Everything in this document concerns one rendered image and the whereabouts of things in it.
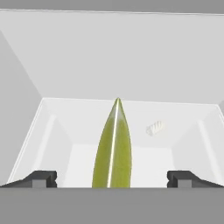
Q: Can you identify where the white fridge interior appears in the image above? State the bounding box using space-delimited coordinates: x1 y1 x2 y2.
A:
0 8 224 189

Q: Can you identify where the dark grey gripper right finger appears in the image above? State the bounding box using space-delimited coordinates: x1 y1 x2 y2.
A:
166 170 224 189

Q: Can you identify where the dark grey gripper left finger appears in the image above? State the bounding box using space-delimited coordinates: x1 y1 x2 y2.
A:
0 170 59 189

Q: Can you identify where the small white ribbed object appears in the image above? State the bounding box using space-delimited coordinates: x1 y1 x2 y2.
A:
145 120 166 137

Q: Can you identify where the yellow-green lemon wedge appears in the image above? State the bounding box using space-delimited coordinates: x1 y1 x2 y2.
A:
91 97 133 189

